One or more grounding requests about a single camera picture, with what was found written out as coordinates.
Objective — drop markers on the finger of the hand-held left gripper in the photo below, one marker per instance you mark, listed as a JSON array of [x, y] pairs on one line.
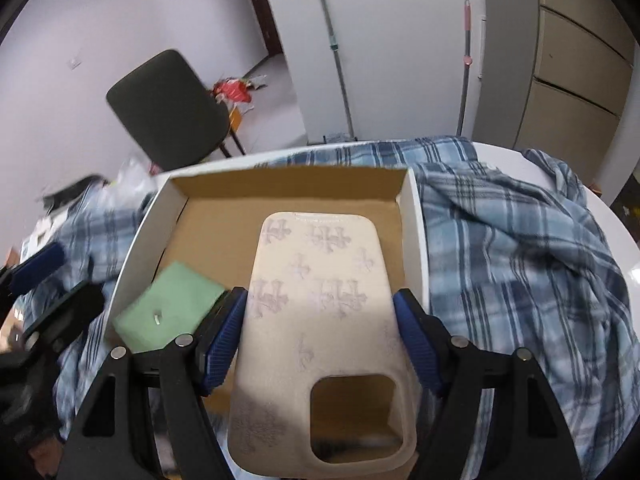
[[42, 262], [65, 307]]

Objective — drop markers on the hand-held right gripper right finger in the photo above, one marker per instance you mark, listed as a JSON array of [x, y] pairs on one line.
[[415, 335]]

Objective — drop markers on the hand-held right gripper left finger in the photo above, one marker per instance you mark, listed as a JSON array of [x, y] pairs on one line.
[[225, 332]]

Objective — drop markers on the beige cross-print phone case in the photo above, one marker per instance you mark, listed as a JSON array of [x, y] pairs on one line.
[[320, 340]]

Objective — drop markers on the white cardboard box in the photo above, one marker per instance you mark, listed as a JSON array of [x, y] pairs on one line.
[[225, 230]]

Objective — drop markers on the green cloth square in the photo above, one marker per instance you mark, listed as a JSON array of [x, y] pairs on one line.
[[170, 300]]

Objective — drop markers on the blue plaid cloth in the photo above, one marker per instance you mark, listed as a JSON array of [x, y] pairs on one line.
[[500, 260]]

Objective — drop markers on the clear plastic bag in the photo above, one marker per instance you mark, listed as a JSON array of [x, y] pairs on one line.
[[132, 172]]

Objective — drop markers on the dark grey chair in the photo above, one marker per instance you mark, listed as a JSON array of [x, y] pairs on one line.
[[165, 110]]

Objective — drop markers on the red plastic bag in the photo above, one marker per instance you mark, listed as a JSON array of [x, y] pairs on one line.
[[230, 91]]

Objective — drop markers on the grey green mop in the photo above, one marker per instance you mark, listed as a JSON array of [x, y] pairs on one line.
[[332, 45]]

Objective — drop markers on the gold refrigerator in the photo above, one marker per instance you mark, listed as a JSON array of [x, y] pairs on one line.
[[575, 60]]

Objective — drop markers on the dark brown door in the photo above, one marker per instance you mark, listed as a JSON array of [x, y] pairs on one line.
[[265, 15]]

